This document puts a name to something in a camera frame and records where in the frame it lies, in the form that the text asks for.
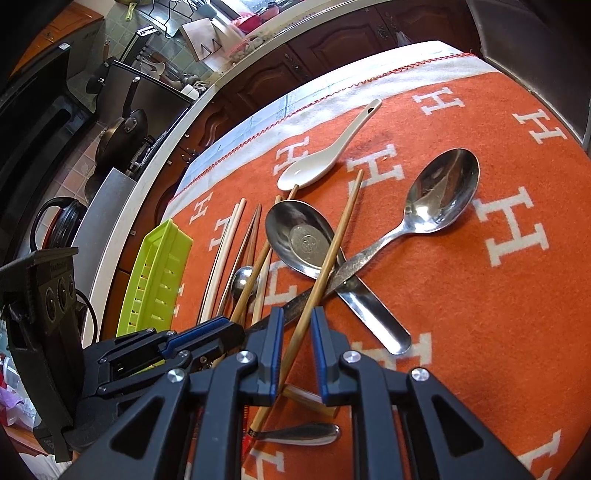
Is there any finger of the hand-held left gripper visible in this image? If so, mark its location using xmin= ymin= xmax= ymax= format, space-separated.
xmin=90 ymin=364 xmax=186 ymax=401
xmin=97 ymin=318 xmax=247 ymax=370

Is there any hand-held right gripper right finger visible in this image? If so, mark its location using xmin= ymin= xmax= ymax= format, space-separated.
xmin=310 ymin=307 xmax=539 ymax=480

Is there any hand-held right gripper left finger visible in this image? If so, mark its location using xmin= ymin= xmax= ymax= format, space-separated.
xmin=58 ymin=307 xmax=284 ymax=480

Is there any light wooden chopstick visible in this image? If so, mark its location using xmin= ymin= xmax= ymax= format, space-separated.
xmin=281 ymin=383 xmax=335 ymax=409
xmin=249 ymin=184 xmax=300 ymax=326

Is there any small steel spoon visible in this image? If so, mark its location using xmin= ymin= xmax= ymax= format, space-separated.
xmin=217 ymin=266 xmax=258 ymax=319

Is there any green plastic utensil tray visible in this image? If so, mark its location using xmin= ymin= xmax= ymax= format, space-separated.
xmin=115 ymin=219 xmax=194 ymax=337

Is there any dark brown chopstick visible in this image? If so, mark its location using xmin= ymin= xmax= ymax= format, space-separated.
xmin=222 ymin=206 xmax=263 ymax=315
xmin=216 ymin=205 xmax=259 ymax=318

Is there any bamboo chopstick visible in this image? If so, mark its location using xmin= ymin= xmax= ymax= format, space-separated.
xmin=228 ymin=195 xmax=283 ymax=325
xmin=249 ymin=169 xmax=365 ymax=432

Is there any steel soup spoon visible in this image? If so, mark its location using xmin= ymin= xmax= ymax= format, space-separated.
xmin=264 ymin=200 xmax=413 ymax=356

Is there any white ceramic spoon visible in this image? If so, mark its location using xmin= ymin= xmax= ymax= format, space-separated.
xmin=276 ymin=98 xmax=383 ymax=191

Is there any large steel spoon ornate handle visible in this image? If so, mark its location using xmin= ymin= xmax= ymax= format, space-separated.
xmin=247 ymin=148 xmax=481 ymax=333

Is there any crumpled plastic bag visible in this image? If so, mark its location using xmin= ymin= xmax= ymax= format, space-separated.
xmin=0 ymin=318 xmax=38 ymax=430

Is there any orange patterned blanket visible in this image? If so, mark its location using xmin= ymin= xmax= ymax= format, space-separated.
xmin=159 ymin=41 xmax=591 ymax=480

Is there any black wok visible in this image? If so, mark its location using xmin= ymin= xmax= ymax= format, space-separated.
xmin=95 ymin=76 xmax=151 ymax=174

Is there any black kitchen appliance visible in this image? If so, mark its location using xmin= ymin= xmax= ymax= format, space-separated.
xmin=0 ymin=41 xmax=100 ymax=250

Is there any black frying pan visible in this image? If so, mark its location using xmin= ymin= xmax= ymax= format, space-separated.
xmin=85 ymin=58 xmax=121 ymax=95

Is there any wooden cutting board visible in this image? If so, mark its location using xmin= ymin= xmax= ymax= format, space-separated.
xmin=179 ymin=14 xmax=232 ymax=63

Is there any pink bowl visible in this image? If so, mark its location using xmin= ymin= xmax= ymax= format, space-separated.
xmin=231 ymin=14 xmax=273 ymax=35

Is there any black coiled cable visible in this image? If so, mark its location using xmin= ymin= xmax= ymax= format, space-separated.
xmin=30 ymin=196 xmax=88 ymax=252

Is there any wooden wall cabinet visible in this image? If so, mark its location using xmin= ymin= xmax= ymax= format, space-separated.
xmin=9 ymin=4 xmax=105 ymax=79

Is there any metal wire rack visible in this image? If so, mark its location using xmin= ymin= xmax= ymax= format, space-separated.
xmin=139 ymin=0 xmax=218 ymax=38

